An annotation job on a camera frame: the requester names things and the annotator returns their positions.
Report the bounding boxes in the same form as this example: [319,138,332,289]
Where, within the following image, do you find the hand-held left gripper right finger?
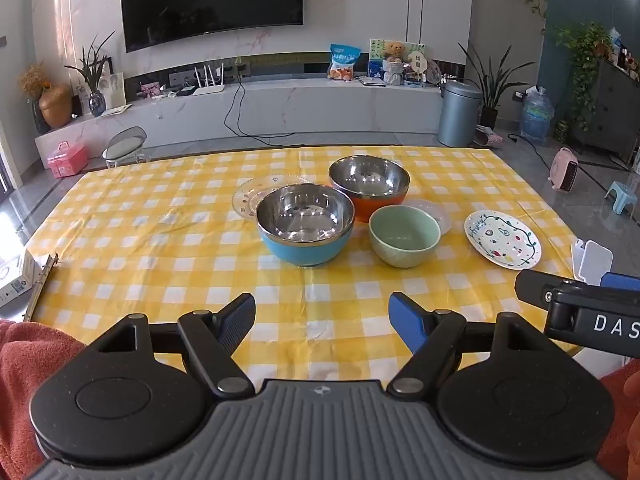
[387,291,562,397]

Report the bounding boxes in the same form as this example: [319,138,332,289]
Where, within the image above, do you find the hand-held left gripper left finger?
[87,292,257,397]

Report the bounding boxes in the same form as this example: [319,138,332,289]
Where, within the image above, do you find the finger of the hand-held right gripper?
[515,270,571,306]
[600,272,640,292]

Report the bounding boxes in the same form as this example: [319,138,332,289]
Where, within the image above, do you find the white plate with painted vine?
[464,209,543,268]

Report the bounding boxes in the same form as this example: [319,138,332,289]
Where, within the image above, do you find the green ceramic bowl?
[368,205,442,268]

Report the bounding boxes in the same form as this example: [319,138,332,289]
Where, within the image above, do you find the blue steel bowl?
[256,184,356,268]

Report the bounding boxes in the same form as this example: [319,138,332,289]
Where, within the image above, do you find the small white plate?
[402,199,453,236]

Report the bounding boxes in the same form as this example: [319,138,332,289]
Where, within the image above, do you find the clear patterned glass plate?
[231,176,311,221]

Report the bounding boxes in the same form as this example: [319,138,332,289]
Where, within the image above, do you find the orange steel bowl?
[328,155,411,223]

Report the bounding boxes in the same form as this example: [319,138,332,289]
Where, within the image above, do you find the small blue stool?
[604,180,635,217]

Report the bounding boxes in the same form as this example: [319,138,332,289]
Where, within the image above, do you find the pink heater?
[548,147,579,193]

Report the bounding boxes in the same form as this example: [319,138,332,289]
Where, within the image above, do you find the yellow checkered tablecloth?
[22,145,583,391]

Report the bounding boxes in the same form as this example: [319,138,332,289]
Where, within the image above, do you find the blue water jug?
[520,86,556,143]

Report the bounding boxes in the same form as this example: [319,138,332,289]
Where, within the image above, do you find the potted long-leaf plant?
[457,42,536,131]

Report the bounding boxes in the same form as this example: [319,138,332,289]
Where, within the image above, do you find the dark grey cabinet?
[570,57,640,161]

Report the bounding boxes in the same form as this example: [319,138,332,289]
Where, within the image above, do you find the grey trash can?
[437,81,483,148]

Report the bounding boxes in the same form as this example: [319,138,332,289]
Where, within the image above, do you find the red cloth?
[0,319,640,480]

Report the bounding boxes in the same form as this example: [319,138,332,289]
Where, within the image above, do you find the white marble television console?
[34,77,443,161]

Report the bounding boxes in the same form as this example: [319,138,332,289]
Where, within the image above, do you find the white cardboard box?
[0,250,41,308]

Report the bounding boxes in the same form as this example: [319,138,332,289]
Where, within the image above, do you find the trailing ivy plant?
[552,22,613,131]

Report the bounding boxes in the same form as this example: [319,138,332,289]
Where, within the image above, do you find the white router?
[192,62,226,97]

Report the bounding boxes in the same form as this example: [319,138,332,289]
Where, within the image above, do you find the pink storage box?
[47,141,87,178]

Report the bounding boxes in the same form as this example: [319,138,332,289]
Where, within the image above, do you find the glass vase with plant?
[65,30,116,117]

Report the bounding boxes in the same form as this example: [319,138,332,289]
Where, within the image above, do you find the teddy bear with toys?
[367,38,426,81]

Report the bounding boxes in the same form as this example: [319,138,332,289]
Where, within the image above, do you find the portrait drawing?
[97,57,126,108]

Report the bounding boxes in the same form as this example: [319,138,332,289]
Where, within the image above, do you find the blue snack bag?
[329,44,362,81]

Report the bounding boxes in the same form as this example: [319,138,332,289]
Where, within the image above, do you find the bronze vase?
[39,85,73,128]

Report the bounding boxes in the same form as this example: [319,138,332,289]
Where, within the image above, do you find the dried flower bunch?
[17,62,51,98]

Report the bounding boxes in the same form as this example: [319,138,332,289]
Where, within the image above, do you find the black cable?
[223,80,293,138]

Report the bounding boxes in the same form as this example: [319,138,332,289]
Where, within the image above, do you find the black wall television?
[119,0,305,54]

